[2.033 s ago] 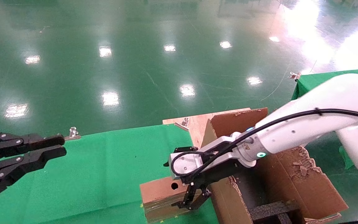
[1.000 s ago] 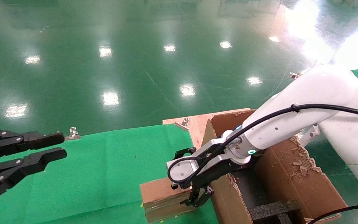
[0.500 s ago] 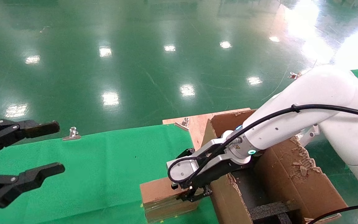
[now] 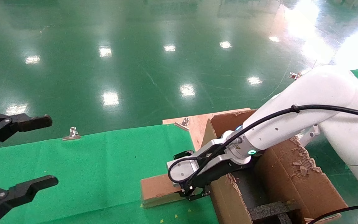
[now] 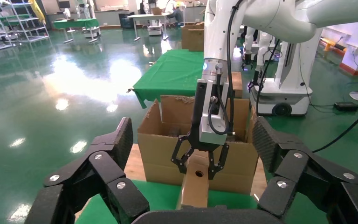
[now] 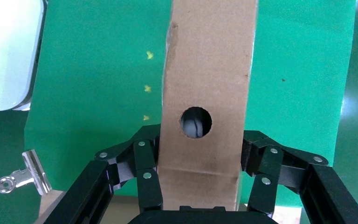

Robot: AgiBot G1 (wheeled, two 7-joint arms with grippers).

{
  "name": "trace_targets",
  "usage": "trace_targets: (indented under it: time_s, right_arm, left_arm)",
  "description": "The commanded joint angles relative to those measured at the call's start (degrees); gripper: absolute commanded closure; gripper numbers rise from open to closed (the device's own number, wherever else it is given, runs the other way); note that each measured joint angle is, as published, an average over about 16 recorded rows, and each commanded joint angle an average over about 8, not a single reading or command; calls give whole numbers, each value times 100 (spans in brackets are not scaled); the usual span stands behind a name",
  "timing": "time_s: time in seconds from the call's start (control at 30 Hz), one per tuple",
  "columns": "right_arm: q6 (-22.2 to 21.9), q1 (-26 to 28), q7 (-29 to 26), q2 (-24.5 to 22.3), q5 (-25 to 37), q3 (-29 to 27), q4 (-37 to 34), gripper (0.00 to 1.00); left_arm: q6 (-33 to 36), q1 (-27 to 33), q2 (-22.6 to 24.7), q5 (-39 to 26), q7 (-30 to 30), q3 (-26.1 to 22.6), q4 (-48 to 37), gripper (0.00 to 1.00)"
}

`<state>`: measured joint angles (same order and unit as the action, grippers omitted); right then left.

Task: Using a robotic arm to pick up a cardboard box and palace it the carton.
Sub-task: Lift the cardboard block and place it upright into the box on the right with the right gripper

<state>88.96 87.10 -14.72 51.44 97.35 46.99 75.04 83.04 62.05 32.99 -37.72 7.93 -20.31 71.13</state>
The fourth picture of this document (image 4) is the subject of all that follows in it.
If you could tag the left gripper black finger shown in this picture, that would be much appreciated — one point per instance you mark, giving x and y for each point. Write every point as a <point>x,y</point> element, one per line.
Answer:
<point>17,123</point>
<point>20,193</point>

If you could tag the large brown cardboard carton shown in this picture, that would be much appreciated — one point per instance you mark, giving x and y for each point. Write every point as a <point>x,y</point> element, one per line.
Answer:
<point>291,174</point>

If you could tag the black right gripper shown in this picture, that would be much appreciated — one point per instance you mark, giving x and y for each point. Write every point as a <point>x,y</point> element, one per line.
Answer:
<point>222,169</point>

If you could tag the brown cardboard box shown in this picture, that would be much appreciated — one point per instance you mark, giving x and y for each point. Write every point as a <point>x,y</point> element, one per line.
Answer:
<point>157,189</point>

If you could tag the silver binder clip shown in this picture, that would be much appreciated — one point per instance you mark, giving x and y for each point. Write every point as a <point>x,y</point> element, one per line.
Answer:
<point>294,75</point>
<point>185,121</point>
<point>72,134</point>

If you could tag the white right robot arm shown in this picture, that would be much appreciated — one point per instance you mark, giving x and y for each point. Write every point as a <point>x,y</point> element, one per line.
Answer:
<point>322,90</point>

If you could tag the black foam insert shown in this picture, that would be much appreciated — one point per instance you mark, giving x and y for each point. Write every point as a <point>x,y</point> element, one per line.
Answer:
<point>269,211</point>

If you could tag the white metal bracket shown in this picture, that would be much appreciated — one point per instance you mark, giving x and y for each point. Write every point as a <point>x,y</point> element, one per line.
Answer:
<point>311,134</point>

